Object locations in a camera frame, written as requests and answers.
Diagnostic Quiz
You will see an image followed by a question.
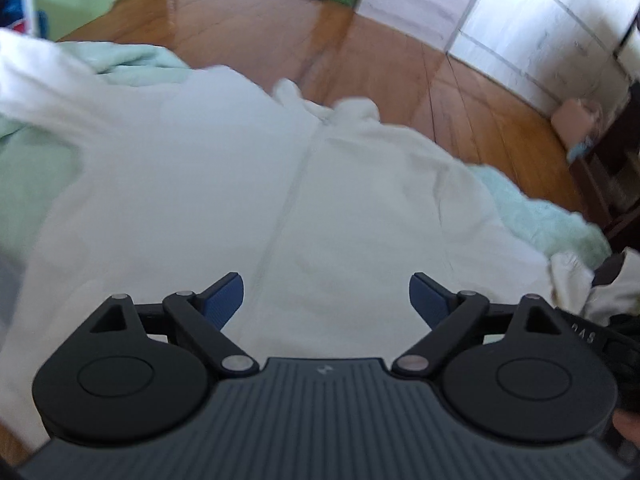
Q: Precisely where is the light wooden wardrobe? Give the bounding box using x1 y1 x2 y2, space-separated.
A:
445 0 640 111

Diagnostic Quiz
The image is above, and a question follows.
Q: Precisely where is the light wooden shelf unit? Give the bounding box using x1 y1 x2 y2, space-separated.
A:
355 0 496 48

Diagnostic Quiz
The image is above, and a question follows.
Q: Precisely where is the light blue item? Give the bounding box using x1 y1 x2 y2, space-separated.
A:
567 137 598 163

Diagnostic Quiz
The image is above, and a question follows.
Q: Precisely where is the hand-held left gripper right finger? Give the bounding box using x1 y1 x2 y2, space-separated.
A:
391 272 568 377

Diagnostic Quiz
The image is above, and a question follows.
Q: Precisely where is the person's right hand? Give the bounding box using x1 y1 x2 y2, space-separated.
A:
614 407 640 448

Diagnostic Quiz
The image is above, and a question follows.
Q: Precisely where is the light green quilted blanket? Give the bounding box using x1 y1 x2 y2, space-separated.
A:
0 42 613 271

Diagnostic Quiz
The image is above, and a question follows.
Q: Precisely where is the dark wooden cabinet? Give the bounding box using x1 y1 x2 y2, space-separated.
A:
570 80 640 253

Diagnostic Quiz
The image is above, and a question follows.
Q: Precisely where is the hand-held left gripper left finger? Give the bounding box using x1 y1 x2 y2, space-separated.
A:
90 272 260 377

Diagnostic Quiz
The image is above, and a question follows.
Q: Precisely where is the blue plastic bag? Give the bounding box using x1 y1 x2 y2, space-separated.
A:
0 0 51 41

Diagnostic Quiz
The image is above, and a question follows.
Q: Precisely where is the white fleece garment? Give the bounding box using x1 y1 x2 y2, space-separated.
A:
0 27 556 461

